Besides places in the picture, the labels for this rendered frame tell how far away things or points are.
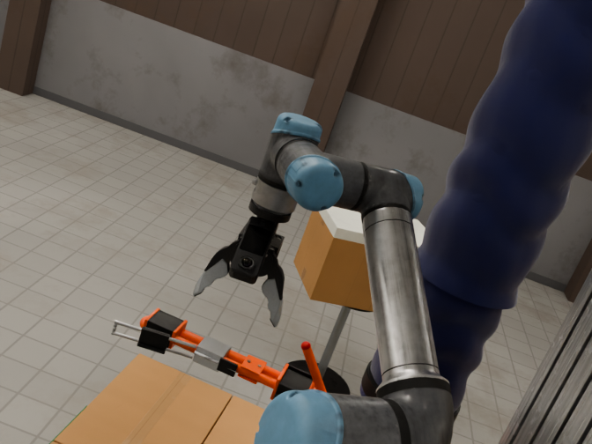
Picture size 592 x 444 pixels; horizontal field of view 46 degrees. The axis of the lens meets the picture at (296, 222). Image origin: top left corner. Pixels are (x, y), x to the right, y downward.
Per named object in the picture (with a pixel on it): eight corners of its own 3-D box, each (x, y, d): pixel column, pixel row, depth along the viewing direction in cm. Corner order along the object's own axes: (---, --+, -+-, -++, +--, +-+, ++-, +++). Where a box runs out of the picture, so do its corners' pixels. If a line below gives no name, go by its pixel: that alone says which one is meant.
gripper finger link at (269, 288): (295, 311, 124) (280, 263, 122) (290, 326, 119) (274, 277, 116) (278, 314, 125) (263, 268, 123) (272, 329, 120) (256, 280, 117)
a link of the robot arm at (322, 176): (374, 175, 100) (349, 149, 110) (304, 158, 96) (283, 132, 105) (356, 224, 103) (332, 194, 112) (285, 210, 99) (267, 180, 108)
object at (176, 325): (182, 336, 176) (188, 320, 175) (170, 350, 170) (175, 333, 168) (152, 323, 178) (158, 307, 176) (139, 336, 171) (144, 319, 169)
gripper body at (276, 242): (276, 266, 124) (298, 205, 120) (266, 285, 116) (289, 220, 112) (235, 251, 125) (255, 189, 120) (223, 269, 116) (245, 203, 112)
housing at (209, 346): (227, 360, 174) (232, 345, 173) (218, 373, 168) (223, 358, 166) (202, 349, 175) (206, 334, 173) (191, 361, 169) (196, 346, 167)
